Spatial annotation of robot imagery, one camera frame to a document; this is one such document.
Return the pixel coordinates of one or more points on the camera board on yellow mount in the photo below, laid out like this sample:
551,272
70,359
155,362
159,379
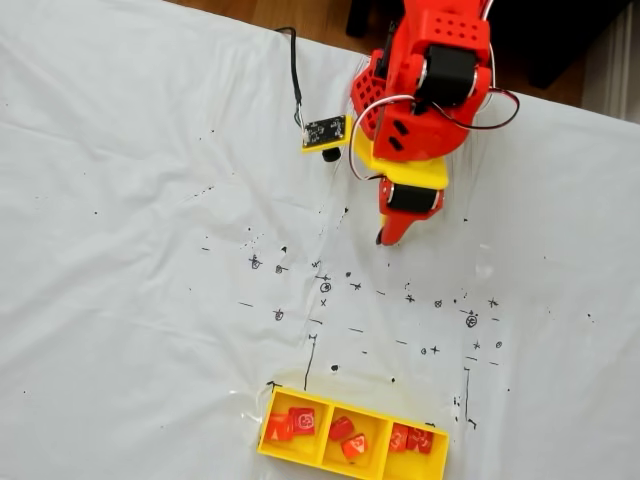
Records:
325,131

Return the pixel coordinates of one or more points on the yellow three-compartment box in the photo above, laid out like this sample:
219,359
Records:
300,455

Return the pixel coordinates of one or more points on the black table clamp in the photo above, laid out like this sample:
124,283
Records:
381,57

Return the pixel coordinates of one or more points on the white wall baseboard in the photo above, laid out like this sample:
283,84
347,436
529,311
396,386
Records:
615,65

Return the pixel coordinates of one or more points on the white plastic table cover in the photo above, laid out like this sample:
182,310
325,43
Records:
100,325

